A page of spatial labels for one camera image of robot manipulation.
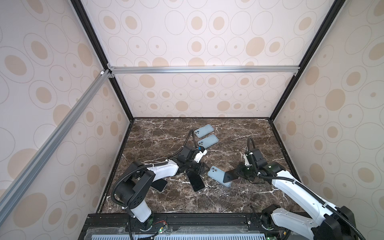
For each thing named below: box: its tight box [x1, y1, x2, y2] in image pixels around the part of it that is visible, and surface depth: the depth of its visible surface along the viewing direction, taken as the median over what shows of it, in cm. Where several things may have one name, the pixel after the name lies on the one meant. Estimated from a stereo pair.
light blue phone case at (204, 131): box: [194, 124, 214, 139], surface depth 115 cm
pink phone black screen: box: [186, 170, 205, 192], surface depth 88 cm
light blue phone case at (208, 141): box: [197, 134, 220, 149], surface depth 108 cm
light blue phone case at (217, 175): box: [207, 166, 232, 187], surface depth 92 cm
